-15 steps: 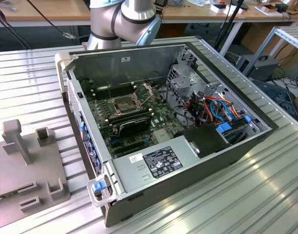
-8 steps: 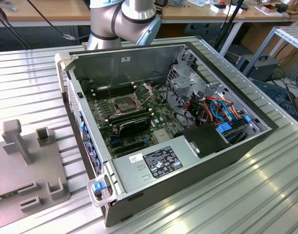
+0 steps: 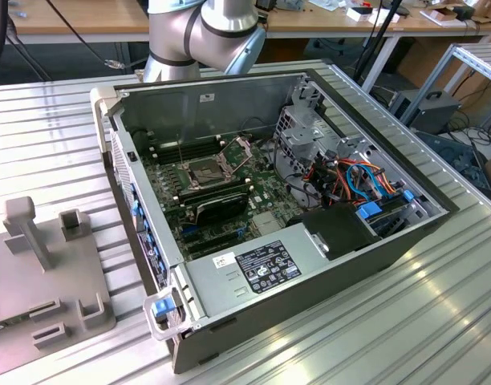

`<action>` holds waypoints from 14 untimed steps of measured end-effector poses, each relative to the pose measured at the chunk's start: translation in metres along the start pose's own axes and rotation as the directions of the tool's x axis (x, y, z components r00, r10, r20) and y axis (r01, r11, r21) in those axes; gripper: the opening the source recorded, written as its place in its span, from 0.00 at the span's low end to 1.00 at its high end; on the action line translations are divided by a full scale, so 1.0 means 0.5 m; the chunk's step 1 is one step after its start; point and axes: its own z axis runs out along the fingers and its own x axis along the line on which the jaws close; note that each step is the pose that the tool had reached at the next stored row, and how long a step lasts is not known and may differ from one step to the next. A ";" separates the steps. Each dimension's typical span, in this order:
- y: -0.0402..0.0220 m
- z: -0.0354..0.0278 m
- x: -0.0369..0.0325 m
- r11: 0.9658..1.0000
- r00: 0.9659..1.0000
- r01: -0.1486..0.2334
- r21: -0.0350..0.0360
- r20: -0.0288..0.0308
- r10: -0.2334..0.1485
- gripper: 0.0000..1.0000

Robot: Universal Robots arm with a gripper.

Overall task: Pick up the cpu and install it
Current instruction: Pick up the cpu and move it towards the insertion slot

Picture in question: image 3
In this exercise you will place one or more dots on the aluminium profile frame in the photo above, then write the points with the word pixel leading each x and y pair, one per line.
pixel 476 61

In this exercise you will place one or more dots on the green motherboard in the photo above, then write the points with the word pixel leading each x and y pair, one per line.
pixel 265 188

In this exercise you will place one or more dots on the silver power supply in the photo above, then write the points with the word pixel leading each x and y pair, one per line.
pixel 207 282

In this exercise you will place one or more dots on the black tripod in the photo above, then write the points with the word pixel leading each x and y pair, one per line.
pixel 385 25

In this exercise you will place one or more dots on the CPU socket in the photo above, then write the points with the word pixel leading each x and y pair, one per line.
pixel 203 173

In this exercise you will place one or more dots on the black expansion slot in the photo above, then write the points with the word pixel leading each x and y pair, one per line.
pixel 211 238
pixel 211 249

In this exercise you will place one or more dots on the grey PC case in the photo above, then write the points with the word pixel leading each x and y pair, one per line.
pixel 309 305

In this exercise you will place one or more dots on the blue case latch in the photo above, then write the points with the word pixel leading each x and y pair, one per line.
pixel 165 309

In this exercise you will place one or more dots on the small black device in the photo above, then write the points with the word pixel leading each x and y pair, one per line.
pixel 465 14

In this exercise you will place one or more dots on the black office chair base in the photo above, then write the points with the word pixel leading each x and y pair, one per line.
pixel 329 46

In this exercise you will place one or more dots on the loose white papers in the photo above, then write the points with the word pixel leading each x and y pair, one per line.
pixel 325 4

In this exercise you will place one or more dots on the silver disk bay cage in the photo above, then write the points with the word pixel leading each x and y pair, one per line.
pixel 305 136

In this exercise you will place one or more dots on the blue expansion slot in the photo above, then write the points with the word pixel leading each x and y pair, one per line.
pixel 189 229

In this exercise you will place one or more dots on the silver chipset heatsink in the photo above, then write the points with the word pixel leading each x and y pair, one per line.
pixel 265 224

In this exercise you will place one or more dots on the blue disk carrier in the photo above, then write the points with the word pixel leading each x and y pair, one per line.
pixel 370 211

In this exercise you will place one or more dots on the brown cardboard box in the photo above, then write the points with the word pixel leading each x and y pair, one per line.
pixel 424 60

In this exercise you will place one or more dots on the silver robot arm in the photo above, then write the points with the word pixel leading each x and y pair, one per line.
pixel 213 24

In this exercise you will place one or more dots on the black plastic air shroud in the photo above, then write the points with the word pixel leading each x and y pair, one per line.
pixel 333 232

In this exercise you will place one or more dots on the green RAM stick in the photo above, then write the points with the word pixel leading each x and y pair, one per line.
pixel 5 324

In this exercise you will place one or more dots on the pale open cardboard box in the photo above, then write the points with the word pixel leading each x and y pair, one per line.
pixel 436 17

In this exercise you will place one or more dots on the grey parts rack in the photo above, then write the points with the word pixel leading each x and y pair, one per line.
pixel 37 280

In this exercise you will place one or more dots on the dark teal plastic bin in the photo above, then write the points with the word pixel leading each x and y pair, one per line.
pixel 450 154

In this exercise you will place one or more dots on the long wooden desk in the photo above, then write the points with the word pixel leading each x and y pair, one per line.
pixel 37 16

